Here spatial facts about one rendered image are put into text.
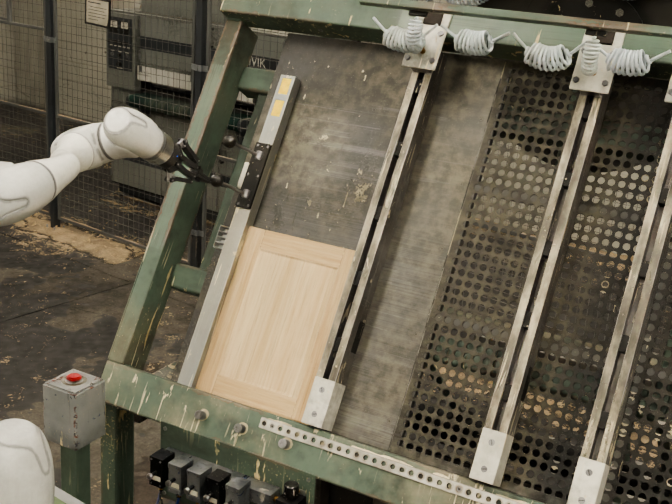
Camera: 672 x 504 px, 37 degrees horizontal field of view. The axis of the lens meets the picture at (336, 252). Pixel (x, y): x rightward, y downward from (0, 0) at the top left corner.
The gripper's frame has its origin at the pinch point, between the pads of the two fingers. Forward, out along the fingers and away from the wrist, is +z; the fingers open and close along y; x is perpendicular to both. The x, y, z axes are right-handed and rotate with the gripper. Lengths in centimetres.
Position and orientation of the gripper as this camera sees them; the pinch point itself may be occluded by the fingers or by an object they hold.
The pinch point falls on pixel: (199, 176)
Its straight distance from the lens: 285.1
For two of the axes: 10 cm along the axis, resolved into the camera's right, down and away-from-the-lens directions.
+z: 3.9, 2.7, 8.8
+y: -3.0, 9.4, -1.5
